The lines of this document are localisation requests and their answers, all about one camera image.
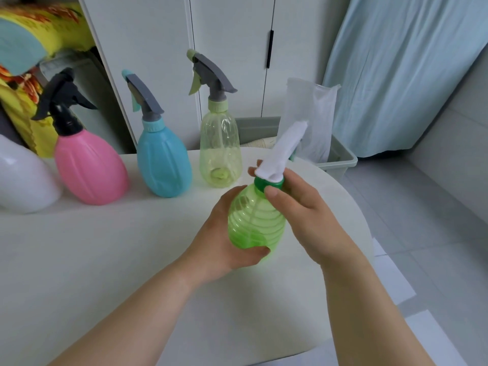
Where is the light blue curtain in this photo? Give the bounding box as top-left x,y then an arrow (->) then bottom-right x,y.
323,0 -> 488,159

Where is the pink plastic bottle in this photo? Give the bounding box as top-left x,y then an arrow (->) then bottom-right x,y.
54,128 -> 130,206

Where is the person's right forearm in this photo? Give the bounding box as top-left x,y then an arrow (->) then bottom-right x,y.
320,253 -> 435,366

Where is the grey blue spray head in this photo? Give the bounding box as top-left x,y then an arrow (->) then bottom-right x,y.
121,69 -> 165,123

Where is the grey plastic lid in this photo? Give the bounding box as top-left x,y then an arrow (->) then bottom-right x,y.
38,53 -> 134,155

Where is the teal towel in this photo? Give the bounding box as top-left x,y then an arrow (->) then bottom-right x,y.
0,18 -> 48,77

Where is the person's left forearm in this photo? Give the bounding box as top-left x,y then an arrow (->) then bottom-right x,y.
47,262 -> 191,366

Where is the translucent white plastic bag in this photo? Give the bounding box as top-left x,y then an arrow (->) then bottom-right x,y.
276,77 -> 342,164

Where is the blue plastic bottle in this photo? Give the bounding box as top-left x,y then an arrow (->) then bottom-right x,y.
136,117 -> 193,198

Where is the yellow floral cloth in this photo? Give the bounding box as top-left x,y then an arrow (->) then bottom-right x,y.
0,3 -> 96,160

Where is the green ribbed bottle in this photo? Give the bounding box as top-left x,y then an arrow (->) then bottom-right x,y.
227,182 -> 287,262

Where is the grey yellow spray head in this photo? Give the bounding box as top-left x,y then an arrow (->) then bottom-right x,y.
187,48 -> 238,103

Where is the white plastic bottle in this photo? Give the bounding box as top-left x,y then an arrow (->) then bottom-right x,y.
0,134 -> 64,215

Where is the yellow-green clear bottle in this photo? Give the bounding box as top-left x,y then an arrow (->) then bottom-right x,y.
199,99 -> 243,189

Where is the grey plastic bin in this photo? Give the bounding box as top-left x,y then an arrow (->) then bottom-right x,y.
234,116 -> 358,181

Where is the white green spray head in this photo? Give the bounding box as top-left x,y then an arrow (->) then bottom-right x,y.
253,119 -> 310,193

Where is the person's right hand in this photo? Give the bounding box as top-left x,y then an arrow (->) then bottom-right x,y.
248,160 -> 363,267

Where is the person's left hand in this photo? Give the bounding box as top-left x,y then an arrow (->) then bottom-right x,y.
179,185 -> 271,288

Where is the white cabinet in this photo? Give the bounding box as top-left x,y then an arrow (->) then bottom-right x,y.
78,0 -> 351,151

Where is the black spray head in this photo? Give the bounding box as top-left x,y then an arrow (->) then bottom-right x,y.
30,67 -> 98,137

